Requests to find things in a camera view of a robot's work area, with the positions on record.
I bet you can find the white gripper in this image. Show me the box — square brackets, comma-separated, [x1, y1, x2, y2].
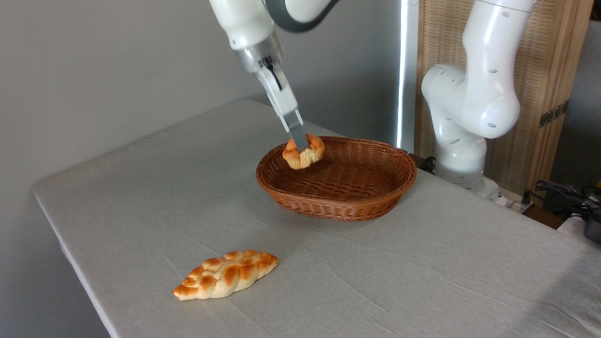
[255, 63, 311, 152]

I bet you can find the round braided bread roll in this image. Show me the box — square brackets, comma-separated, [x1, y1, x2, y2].
[282, 134, 326, 170]

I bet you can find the brown wicker basket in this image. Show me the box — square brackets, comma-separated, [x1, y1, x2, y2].
[256, 136, 418, 222]

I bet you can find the long braided bread loaf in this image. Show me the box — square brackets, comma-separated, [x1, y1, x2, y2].
[172, 249, 279, 301]

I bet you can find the grey tablecloth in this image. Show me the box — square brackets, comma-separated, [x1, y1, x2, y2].
[32, 99, 601, 338]

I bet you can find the white power strip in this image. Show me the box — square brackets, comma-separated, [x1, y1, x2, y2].
[497, 187, 537, 215]

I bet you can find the black screen hinge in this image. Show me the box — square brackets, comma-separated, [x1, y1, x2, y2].
[539, 99, 570, 128]

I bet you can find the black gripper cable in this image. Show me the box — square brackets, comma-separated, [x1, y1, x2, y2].
[261, 56, 284, 92]

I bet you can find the white vertical post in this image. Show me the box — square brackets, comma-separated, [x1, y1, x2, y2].
[395, 0, 420, 154]

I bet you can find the black base cable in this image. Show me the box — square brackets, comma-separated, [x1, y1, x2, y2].
[408, 152, 437, 175]

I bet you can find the black cable bundle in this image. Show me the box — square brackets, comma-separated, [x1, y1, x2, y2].
[525, 179, 601, 222]

